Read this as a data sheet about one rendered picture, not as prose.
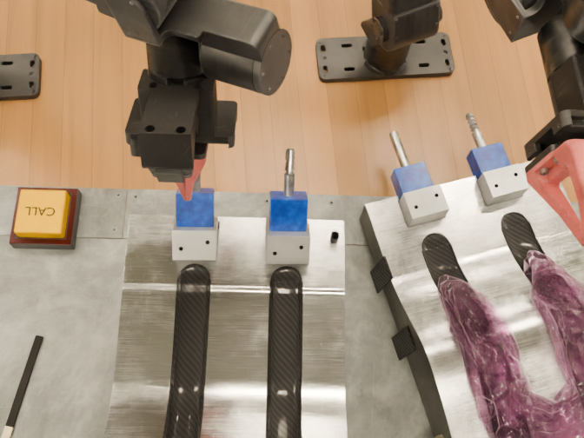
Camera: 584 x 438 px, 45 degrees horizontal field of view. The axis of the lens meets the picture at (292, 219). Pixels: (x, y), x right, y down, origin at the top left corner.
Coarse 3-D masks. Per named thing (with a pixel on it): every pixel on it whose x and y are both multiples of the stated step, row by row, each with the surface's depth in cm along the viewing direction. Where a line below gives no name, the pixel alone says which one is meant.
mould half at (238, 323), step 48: (144, 240) 84; (240, 240) 84; (144, 288) 82; (240, 288) 82; (336, 288) 82; (144, 336) 80; (240, 336) 81; (336, 336) 81; (144, 384) 78; (240, 384) 79; (336, 384) 79; (144, 432) 75; (240, 432) 75; (336, 432) 76
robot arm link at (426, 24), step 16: (384, 0) 88; (400, 0) 86; (416, 0) 88; (432, 0) 89; (384, 16) 90; (400, 16) 88; (416, 16) 89; (432, 16) 90; (400, 32) 90; (416, 32) 91; (432, 32) 92; (384, 48) 94
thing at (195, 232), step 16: (176, 192) 80; (208, 192) 80; (176, 208) 80; (192, 208) 80; (208, 208) 80; (176, 224) 80; (192, 224) 80; (208, 224) 81; (176, 240) 80; (192, 240) 80; (208, 240) 80; (176, 256) 80; (192, 256) 80; (208, 256) 80
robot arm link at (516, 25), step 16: (496, 0) 64; (512, 0) 61; (544, 0) 59; (560, 0) 61; (576, 0) 55; (496, 16) 65; (512, 16) 62; (528, 16) 61; (544, 16) 62; (576, 16) 56; (512, 32) 63; (528, 32) 64; (576, 32) 57
